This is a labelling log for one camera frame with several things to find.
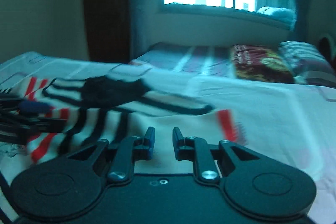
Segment striped knit dinosaur sweater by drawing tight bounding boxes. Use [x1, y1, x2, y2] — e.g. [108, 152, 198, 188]
[2, 76, 244, 162]

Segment white patterned bed sheet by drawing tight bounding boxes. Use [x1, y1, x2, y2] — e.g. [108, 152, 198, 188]
[1, 52, 335, 223]

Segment red yellow patterned pillow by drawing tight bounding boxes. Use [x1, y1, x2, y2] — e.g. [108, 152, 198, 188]
[230, 45, 294, 84]

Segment striped grey pillow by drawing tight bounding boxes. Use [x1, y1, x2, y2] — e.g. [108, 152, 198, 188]
[278, 41, 335, 88]

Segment striped folded blanket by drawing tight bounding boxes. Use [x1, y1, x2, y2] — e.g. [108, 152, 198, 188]
[130, 42, 235, 79]

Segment dark wooden door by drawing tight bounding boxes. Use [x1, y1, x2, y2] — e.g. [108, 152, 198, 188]
[83, 0, 130, 63]

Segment red scalloped headboard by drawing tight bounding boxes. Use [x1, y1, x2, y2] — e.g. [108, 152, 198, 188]
[318, 34, 335, 70]

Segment folded cloth on windowsill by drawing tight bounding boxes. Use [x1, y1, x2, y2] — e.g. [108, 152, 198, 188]
[256, 6, 297, 28]

